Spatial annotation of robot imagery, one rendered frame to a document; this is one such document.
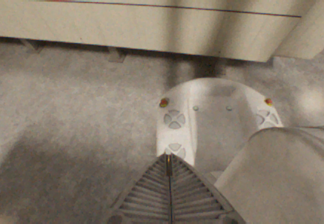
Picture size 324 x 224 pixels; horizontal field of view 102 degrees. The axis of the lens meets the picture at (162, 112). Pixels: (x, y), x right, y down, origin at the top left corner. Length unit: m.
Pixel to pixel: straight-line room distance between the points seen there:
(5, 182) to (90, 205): 0.57
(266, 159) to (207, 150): 0.44
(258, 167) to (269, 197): 0.03
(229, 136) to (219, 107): 0.15
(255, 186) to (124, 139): 0.84
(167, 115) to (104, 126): 0.58
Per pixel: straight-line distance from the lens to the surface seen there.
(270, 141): 0.20
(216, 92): 0.75
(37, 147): 1.26
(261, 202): 0.23
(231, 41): 0.99
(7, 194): 1.28
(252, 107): 0.71
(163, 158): 0.18
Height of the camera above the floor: 0.88
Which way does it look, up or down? 61 degrees down
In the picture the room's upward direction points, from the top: 3 degrees counter-clockwise
